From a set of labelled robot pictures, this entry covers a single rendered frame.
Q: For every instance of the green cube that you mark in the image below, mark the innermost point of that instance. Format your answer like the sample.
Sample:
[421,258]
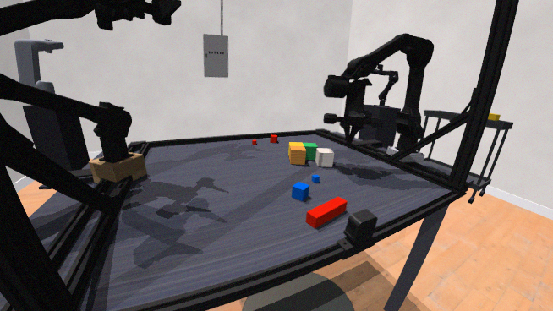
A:
[310,150]

